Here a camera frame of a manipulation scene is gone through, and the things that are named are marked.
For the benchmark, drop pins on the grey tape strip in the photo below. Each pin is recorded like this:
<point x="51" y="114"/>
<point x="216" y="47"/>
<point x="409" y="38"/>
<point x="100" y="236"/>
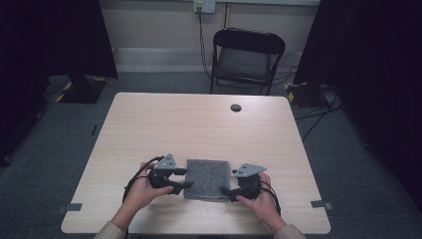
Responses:
<point x="71" y="207"/>
<point x="321" y="204"/>

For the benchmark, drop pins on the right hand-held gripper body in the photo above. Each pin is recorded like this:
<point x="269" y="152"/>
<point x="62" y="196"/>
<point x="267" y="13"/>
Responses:
<point x="249" y="170"/>

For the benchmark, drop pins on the black curtain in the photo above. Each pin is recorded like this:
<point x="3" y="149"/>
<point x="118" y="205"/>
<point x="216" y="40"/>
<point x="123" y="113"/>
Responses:
<point x="49" y="49"/>
<point x="375" y="83"/>

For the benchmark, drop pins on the black folding chair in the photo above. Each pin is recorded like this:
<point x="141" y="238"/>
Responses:
<point x="247" y="59"/>

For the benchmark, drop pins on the thin brown wall conduit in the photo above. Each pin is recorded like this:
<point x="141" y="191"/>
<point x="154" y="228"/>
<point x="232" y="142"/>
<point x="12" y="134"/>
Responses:
<point x="227" y="15"/>

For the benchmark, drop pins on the white wall socket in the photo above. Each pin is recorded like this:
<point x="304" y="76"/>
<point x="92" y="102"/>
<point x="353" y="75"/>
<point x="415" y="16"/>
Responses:
<point x="204" y="6"/>

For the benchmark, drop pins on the black stand base yellow tape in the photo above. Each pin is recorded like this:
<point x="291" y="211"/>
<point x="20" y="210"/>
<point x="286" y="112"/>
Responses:
<point x="84" y="91"/>
<point x="303" y="94"/>

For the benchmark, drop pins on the grey towel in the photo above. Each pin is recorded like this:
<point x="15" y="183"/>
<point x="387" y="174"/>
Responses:
<point x="207" y="179"/>

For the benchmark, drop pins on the person's right hand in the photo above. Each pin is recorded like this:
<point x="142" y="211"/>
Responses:
<point x="262" y="205"/>

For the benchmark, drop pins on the person's left hand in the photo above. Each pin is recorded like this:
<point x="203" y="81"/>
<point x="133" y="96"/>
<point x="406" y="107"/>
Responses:
<point x="142" y="195"/>

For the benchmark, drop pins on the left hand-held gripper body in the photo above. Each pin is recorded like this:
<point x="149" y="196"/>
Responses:
<point x="166" y="163"/>

